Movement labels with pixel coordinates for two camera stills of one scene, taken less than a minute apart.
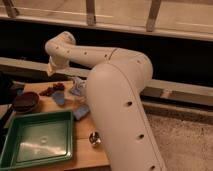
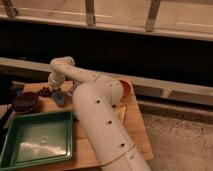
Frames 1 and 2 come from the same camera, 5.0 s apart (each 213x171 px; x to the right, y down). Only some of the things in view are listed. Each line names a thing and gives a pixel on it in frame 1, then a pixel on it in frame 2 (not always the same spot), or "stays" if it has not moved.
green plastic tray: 37,139 stays
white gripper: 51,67 → 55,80
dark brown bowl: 26,102 stays
